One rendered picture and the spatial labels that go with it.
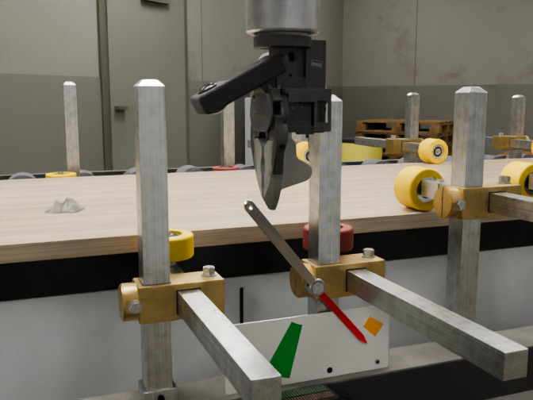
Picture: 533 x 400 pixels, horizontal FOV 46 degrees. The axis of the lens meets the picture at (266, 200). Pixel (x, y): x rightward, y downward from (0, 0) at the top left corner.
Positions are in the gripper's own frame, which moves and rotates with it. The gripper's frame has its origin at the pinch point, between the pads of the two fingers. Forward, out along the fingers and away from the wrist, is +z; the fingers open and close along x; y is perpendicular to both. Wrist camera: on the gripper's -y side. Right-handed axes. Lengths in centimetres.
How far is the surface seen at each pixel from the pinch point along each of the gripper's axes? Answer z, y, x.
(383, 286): 11.9, 15.2, -3.7
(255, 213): 1.5, -1.6, -0.5
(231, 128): -3, 33, 115
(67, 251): 9.8, -23.0, 22.3
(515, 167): 1, 63, 26
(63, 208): 7, -22, 48
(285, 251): 7.3, 3.3, 1.5
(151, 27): -79, 91, 530
